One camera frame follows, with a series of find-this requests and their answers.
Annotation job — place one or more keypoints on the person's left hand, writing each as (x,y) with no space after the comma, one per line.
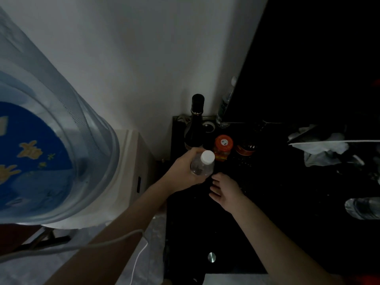
(179,173)

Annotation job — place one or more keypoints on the person's right hand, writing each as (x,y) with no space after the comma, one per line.
(228,195)

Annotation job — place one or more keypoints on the red label water bottle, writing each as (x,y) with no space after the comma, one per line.
(205,161)

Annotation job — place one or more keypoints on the person's left forearm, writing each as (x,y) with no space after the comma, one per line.
(118,243)

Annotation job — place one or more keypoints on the person's right forearm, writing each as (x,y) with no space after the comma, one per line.
(276,249)

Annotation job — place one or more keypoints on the blue water jug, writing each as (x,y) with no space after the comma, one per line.
(44,145)

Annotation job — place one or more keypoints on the black cabinet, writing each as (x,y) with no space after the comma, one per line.
(267,219)

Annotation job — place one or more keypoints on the dark wine bottle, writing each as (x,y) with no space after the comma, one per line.
(194,127)

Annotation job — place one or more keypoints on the brown liquor bottle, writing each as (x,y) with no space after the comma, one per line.
(246,148)

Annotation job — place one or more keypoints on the orange lid jar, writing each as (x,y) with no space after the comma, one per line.
(223,143)

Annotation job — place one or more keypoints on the white tape roll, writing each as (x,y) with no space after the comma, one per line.
(208,123)

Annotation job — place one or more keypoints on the white paper sheets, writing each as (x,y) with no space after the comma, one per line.
(323,146)

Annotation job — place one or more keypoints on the black television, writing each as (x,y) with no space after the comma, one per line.
(311,56)

